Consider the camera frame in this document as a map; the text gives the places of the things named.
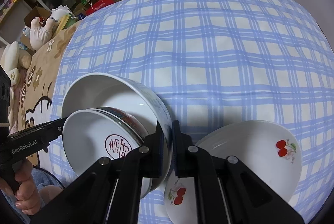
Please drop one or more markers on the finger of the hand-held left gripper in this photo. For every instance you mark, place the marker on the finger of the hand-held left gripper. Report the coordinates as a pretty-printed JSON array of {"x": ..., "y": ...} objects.
[{"x": 56, "y": 127}]

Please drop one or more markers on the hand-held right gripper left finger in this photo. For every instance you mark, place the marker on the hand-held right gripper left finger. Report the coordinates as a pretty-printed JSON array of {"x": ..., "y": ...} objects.
[{"x": 154, "y": 156}]

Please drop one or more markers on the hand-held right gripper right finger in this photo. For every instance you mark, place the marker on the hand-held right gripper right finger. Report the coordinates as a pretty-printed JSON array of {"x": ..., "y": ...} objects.
[{"x": 182, "y": 156}]

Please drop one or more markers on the red seal print bowl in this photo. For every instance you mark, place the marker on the red seal print bowl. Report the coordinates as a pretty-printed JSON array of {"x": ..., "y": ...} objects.
[{"x": 88, "y": 140}]

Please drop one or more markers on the large white bowl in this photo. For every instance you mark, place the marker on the large white bowl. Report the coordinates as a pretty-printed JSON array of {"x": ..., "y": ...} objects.
[{"x": 109, "y": 91}]

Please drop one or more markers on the person's left hand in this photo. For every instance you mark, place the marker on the person's left hand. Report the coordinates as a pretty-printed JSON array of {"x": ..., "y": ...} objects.
[{"x": 27, "y": 195}]

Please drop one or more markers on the blue fleece garment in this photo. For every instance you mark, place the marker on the blue fleece garment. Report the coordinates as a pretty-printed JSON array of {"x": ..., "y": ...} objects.
[{"x": 45, "y": 177}]

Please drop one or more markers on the brown flower blanket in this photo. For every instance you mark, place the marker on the brown flower blanket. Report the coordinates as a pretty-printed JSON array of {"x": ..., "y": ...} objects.
[{"x": 44, "y": 83}]

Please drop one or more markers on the pink cloth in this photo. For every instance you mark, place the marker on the pink cloth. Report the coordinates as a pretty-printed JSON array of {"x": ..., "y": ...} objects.
[{"x": 51, "y": 192}]

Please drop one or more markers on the cream plush toy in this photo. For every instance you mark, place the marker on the cream plush toy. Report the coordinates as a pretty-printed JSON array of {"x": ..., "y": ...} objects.
[{"x": 13, "y": 57}]

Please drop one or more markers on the pink white plush toy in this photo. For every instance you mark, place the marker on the pink white plush toy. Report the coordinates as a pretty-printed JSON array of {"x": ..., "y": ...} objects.
[{"x": 39, "y": 33}]

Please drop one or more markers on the blue checked cloth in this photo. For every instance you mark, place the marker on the blue checked cloth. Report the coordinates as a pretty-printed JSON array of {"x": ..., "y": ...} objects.
[{"x": 208, "y": 57}]

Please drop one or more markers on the yellow green cushion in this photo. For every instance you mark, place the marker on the yellow green cushion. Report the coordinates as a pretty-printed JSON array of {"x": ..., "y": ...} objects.
[{"x": 66, "y": 22}]

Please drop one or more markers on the open cardboard box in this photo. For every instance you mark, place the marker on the open cardboard box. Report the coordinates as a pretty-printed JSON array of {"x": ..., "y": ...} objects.
[{"x": 36, "y": 14}]

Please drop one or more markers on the white haired plush toy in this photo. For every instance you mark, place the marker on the white haired plush toy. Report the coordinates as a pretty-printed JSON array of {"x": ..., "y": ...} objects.
[{"x": 60, "y": 11}]

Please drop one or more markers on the red paper bag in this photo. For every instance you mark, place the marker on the red paper bag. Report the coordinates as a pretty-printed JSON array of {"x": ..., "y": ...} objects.
[{"x": 100, "y": 5}]

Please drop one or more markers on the wooden toy shelf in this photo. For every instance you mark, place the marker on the wooden toy shelf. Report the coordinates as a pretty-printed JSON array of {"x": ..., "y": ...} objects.
[{"x": 13, "y": 2}]

